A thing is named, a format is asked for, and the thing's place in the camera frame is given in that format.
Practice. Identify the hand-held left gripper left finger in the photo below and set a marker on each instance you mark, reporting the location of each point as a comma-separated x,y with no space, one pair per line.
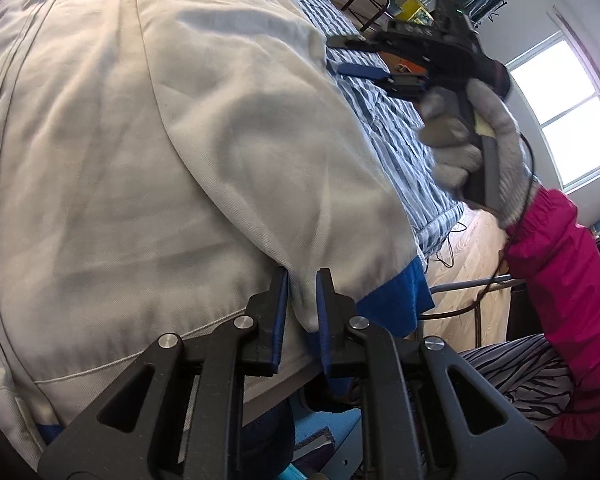
281,310

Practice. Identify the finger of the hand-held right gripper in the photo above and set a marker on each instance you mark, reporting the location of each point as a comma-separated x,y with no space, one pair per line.
362,71
352,42

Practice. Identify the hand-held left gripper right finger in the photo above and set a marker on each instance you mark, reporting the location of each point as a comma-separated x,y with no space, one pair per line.
324,320

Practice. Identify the beige and blue jacket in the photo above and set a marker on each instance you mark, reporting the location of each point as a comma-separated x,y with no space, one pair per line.
155,160

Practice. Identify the person's right forearm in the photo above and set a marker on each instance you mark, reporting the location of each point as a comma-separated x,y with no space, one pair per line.
570,285

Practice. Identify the person's right hand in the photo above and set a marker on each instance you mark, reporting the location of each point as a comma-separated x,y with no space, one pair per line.
510,160

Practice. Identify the yellow box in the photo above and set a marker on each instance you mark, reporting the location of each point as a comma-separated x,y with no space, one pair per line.
412,10

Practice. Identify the blue striped blanket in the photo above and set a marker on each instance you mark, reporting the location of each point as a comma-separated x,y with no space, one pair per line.
395,130

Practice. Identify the white framed window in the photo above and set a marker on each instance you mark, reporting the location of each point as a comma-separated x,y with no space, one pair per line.
570,110

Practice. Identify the grey metal tube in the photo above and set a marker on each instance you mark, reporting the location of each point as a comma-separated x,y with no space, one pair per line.
460,285

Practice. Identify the person's zebra striped pants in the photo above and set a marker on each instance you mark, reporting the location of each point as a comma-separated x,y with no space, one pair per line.
520,375

